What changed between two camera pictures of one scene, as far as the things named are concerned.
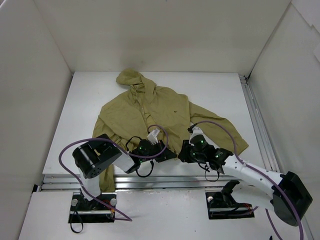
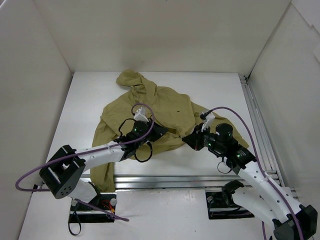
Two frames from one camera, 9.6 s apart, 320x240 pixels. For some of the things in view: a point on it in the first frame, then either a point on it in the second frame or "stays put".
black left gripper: (162, 152) → (155, 131)
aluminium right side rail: (266, 144) stays put
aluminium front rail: (144, 182) stays put
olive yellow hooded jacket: (142, 110) stays put
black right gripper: (186, 152) → (196, 138)
